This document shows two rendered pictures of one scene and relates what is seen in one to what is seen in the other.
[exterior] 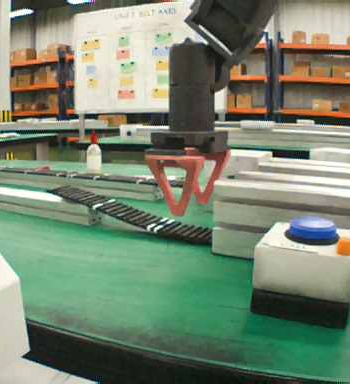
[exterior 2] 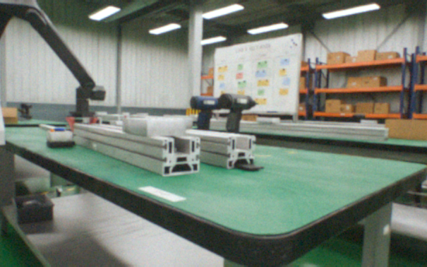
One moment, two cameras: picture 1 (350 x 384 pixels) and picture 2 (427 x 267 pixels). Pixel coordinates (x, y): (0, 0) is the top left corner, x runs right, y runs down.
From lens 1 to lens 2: 125 cm
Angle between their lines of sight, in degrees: 25
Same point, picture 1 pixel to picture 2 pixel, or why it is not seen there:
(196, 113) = (77, 107)
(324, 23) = not seen: outside the picture
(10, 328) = (0, 138)
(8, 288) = (1, 131)
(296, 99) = not seen: outside the picture
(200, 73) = (78, 95)
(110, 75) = (232, 89)
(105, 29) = (230, 58)
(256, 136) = (265, 126)
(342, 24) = not seen: outside the picture
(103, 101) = not seen: hidden behind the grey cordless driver
